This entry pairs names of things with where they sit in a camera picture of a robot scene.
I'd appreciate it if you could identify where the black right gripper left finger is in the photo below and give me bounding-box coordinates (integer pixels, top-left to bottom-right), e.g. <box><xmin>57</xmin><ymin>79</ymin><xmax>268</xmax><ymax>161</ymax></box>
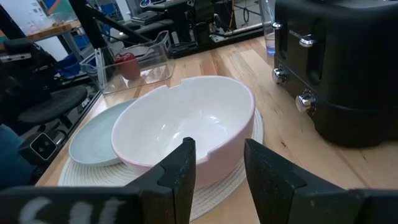
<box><xmin>124</xmin><ymin>136</ymin><xmax>197</xmax><ymax>224</ymax></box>

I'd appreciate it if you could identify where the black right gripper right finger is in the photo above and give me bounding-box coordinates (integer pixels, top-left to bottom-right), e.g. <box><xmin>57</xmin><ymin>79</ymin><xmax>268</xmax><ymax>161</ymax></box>
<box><xmin>243</xmin><ymin>138</ymin><xmax>363</xmax><ymax>224</ymax></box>

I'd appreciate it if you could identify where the white bowl with pink rim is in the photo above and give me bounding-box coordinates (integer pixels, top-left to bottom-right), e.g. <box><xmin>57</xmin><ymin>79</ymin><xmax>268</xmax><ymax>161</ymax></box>
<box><xmin>110</xmin><ymin>75</ymin><xmax>256</xmax><ymax>190</ymax></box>

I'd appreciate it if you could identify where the pale blue-grey plate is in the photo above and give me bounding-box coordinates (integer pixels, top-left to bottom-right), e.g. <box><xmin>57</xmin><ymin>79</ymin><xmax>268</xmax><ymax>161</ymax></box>
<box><xmin>68</xmin><ymin>98</ymin><xmax>137</xmax><ymax>167</ymax></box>

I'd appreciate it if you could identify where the clear plastic bin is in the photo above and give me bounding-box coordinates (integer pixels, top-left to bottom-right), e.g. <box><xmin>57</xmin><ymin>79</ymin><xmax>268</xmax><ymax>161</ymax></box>
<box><xmin>79</xmin><ymin>30</ymin><xmax>177</xmax><ymax>96</ymax></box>

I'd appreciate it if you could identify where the black office chair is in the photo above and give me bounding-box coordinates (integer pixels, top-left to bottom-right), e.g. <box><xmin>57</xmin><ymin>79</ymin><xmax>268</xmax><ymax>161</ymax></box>
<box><xmin>0</xmin><ymin>37</ymin><xmax>89</xmax><ymax>127</ymax></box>

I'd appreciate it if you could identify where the black four-slot toaster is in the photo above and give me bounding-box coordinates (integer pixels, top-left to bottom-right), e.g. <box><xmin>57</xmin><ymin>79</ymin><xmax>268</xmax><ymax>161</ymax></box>
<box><xmin>272</xmin><ymin>0</ymin><xmax>398</xmax><ymax>149</ymax></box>

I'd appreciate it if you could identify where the clear drinking glass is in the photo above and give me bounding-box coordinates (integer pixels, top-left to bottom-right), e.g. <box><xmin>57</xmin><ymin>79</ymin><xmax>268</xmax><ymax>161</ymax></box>
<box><xmin>260</xmin><ymin>0</ymin><xmax>277</xmax><ymax>57</ymax></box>

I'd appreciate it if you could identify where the blue storage bin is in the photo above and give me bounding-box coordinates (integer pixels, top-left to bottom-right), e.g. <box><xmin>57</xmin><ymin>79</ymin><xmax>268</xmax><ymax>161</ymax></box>
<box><xmin>57</xmin><ymin>34</ymin><xmax>91</xmax><ymax>77</ymax></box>

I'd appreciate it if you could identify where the person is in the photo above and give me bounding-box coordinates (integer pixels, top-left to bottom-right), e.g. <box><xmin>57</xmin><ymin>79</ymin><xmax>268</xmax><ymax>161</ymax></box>
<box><xmin>0</xmin><ymin>124</ymin><xmax>35</xmax><ymax>190</ymax></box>

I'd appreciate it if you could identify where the wooden background table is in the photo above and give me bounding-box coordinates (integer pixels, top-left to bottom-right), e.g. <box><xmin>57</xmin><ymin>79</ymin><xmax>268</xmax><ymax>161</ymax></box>
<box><xmin>26</xmin><ymin>20</ymin><xmax>83</xmax><ymax>43</ymax></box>

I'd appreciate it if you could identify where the black table-level camera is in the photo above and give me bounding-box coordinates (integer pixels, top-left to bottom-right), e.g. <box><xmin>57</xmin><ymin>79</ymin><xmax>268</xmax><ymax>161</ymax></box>
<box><xmin>18</xmin><ymin>132</ymin><xmax>60</xmax><ymax>166</ymax></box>

